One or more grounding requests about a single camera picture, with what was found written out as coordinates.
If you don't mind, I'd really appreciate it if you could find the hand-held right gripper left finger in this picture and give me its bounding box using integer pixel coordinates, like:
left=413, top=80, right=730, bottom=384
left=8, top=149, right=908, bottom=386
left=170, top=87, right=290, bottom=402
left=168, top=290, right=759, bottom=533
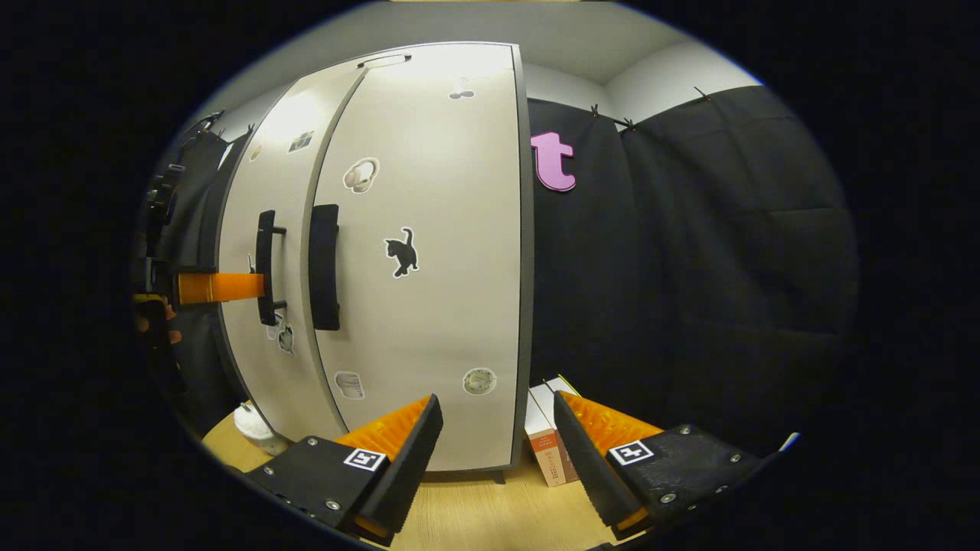
left=245, top=393, right=445, bottom=548

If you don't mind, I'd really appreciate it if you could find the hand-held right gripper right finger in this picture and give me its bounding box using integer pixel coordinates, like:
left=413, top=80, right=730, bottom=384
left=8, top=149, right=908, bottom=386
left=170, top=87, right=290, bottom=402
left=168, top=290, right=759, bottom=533
left=553, top=390, right=766, bottom=539

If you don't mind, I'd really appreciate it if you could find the grey cabinet door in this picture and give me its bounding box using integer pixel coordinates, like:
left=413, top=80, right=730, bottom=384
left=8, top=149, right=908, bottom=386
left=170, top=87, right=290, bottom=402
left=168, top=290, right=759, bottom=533
left=301, top=67, right=525, bottom=471
left=216, top=73, right=361, bottom=443

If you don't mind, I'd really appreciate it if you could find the grey shoe cabinet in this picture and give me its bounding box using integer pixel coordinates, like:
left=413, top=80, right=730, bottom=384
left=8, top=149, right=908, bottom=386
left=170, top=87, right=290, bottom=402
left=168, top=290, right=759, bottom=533
left=214, top=41, right=535, bottom=484

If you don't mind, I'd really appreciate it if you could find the white and red book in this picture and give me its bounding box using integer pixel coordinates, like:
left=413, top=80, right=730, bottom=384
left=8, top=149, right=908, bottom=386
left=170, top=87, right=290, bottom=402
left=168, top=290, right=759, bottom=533
left=524, top=386, right=569, bottom=487

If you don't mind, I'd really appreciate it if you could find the white round container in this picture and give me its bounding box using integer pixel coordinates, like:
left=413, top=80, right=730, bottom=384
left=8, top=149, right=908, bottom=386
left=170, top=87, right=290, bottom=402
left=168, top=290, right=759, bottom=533
left=234, top=402, right=292, bottom=456

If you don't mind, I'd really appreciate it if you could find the black backdrop cloth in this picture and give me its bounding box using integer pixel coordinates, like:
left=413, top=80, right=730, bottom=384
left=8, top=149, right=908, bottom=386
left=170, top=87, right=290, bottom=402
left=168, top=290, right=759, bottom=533
left=134, top=84, right=860, bottom=460

